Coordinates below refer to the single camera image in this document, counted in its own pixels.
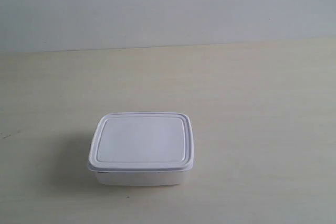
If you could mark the white lidded plastic container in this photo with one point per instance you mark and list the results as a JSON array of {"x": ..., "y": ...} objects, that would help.
[{"x": 142, "y": 149}]

